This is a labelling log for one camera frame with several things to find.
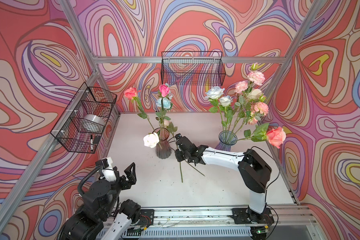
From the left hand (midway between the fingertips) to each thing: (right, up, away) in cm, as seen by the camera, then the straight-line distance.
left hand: (128, 165), depth 62 cm
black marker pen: (-22, +8, +10) cm, 25 cm away
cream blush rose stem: (+30, -9, +29) cm, 43 cm away
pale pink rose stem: (+15, +15, +46) cm, 51 cm away
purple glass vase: (+48, +9, +21) cm, 53 cm away
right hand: (+21, -1, +28) cm, 35 cm away
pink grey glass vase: (+11, +2, +27) cm, 29 cm away
